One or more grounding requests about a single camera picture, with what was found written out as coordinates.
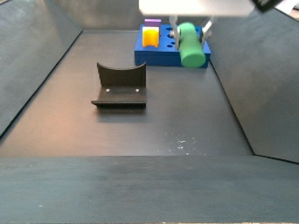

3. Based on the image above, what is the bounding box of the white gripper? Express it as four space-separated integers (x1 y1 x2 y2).
139 0 255 50

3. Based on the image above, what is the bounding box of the green oval cylinder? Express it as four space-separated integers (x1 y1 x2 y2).
179 23 206 68

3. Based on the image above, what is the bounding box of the black curved fixture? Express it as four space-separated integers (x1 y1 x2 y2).
91 63 147 108

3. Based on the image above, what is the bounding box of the purple block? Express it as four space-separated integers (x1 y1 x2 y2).
144 18 162 27

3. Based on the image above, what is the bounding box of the yellow arch block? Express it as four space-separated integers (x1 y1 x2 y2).
143 26 160 47

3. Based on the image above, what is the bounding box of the blue foam shape block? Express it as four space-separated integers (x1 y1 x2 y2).
134 24 212 69

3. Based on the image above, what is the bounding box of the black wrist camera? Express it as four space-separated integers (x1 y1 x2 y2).
251 0 283 12

